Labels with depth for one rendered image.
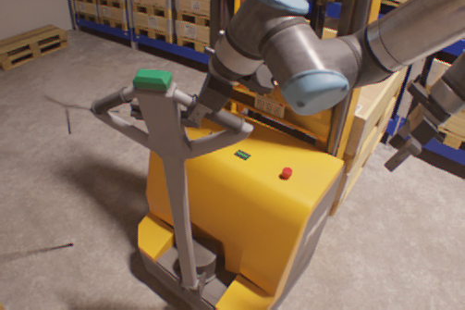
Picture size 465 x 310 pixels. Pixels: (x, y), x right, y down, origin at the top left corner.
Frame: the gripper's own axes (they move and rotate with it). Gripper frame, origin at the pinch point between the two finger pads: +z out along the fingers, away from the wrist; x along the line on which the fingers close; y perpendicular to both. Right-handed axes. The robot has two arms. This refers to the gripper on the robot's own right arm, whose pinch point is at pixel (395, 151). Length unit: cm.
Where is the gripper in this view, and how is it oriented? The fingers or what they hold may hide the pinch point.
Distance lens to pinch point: 86.2
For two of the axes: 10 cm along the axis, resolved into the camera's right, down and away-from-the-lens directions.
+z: -4.3, 6.6, 6.1
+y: 7.6, 6.3, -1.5
